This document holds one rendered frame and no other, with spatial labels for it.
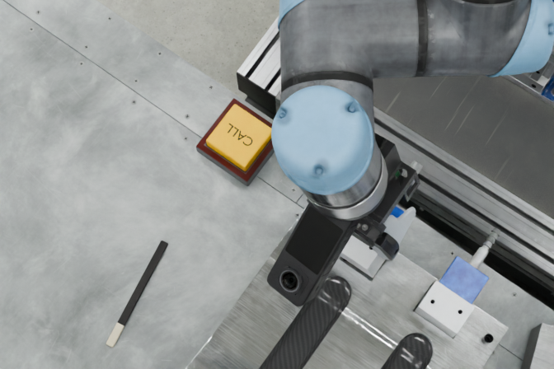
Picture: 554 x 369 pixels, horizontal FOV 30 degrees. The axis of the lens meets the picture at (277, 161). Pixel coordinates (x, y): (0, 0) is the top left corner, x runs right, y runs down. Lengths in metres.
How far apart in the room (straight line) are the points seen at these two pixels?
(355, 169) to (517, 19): 0.18
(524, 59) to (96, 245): 0.63
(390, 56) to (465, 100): 1.14
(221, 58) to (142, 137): 0.92
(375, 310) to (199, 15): 1.22
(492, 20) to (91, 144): 0.64
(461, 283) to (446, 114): 0.83
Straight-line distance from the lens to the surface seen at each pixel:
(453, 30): 0.84
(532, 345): 1.24
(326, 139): 0.77
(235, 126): 1.26
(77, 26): 1.38
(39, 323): 1.28
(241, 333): 1.16
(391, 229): 1.05
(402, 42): 0.83
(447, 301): 1.14
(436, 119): 1.95
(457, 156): 1.93
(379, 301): 1.16
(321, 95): 0.78
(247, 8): 2.25
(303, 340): 1.16
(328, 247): 0.95
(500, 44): 0.84
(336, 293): 1.16
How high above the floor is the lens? 2.03
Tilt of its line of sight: 73 degrees down
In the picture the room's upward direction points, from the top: 3 degrees counter-clockwise
